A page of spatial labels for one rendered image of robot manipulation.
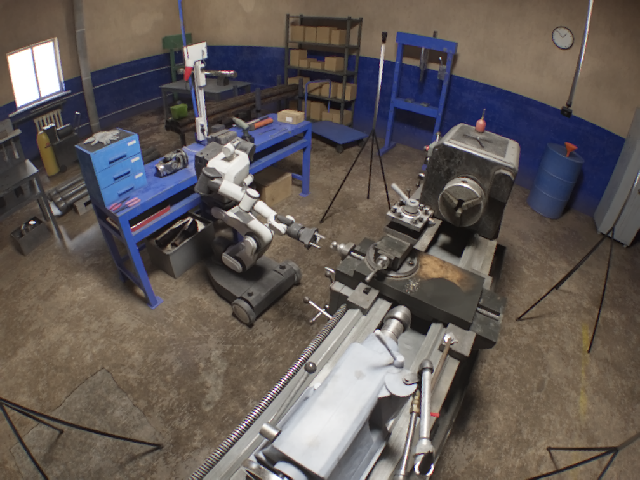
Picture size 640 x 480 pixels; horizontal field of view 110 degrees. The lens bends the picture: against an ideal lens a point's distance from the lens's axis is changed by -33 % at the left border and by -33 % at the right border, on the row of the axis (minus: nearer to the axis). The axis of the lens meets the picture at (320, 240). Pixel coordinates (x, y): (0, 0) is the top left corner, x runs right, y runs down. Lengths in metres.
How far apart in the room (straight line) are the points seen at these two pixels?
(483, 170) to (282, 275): 1.56
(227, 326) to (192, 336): 0.27
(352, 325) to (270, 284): 1.16
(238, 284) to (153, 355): 0.82
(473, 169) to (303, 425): 1.58
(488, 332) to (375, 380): 0.75
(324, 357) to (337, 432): 0.51
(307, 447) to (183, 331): 1.84
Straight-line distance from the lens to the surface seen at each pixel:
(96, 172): 2.27
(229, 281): 2.51
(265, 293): 2.37
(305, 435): 0.80
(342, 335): 1.33
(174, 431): 2.15
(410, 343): 1.53
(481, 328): 1.50
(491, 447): 2.29
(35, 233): 4.13
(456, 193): 1.79
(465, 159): 1.94
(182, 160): 2.57
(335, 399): 0.84
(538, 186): 4.81
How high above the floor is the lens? 1.93
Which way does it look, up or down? 38 degrees down
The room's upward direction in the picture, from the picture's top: 4 degrees clockwise
